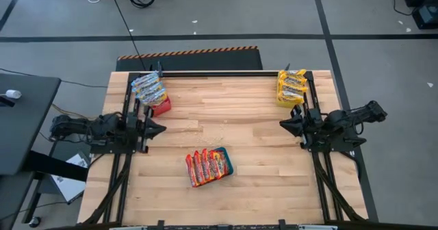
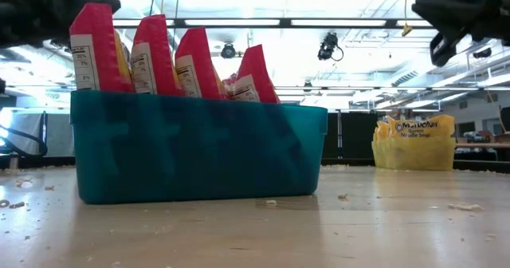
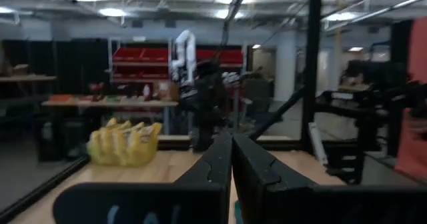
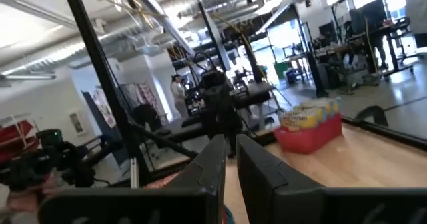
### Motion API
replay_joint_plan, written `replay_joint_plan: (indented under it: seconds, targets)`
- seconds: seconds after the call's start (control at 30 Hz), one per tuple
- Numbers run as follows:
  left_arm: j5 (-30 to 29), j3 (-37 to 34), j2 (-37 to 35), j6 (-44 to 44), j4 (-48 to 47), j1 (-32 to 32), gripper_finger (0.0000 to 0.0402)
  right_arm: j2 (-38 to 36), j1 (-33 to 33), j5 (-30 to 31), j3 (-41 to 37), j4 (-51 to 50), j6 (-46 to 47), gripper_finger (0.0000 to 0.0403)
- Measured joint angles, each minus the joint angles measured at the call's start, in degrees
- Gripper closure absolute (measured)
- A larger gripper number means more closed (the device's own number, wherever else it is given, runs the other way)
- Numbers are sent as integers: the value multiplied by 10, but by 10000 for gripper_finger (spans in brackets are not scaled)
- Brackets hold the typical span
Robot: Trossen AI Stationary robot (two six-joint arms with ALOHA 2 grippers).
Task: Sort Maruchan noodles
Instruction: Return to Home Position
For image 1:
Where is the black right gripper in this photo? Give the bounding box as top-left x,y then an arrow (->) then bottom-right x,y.
279,105 -> 322,151

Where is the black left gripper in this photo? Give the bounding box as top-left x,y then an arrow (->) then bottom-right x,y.
126,103 -> 168,155

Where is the pink plastic bin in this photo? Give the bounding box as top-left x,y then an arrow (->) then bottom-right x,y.
149,96 -> 172,118

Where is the yellow Maruchan ramen pack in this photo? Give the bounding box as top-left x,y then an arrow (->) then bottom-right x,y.
277,82 -> 308,97
276,91 -> 305,105
279,68 -> 307,79
279,74 -> 309,87

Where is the red Maruchan ramen pack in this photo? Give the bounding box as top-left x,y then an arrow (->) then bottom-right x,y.
208,149 -> 229,180
193,150 -> 206,186
185,153 -> 198,188
201,148 -> 214,183

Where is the teal plastic bin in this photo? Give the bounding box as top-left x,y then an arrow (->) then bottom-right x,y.
184,146 -> 235,189

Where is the stack of yellow snack packets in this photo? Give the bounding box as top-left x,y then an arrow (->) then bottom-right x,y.
275,68 -> 309,109

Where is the black hazard-striped floor mat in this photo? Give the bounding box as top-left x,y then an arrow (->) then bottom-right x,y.
115,45 -> 263,72

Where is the white printed box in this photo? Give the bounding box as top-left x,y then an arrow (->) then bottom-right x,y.
50,152 -> 89,203

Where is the black desk base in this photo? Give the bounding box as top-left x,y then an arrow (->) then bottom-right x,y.
21,150 -> 89,224

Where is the dark grey desk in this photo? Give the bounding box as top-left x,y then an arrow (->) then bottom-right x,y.
0,73 -> 62,177

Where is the long black floor cable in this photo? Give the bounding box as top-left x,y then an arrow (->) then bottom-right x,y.
108,0 -> 147,72

